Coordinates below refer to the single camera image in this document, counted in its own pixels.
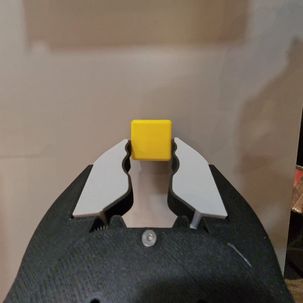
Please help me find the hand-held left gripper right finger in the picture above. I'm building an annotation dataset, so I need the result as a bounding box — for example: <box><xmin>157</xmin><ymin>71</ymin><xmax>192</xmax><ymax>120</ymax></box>
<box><xmin>167</xmin><ymin>138</ymin><xmax>228</xmax><ymax>229</ymax></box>

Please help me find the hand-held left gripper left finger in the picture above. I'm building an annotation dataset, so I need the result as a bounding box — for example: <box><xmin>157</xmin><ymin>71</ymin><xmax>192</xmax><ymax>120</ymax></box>
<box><xmin>72</xmin><ymin>139</ymin><xmax>134</xmax><ymax>225</ymax></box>

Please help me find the yellow magnetic cube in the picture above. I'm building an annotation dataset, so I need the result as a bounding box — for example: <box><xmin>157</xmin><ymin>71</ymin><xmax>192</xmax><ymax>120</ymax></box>
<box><xmin>131</xmin><ymin>119</ymin><xmax>172</xmax><ymax>161</ymax></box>

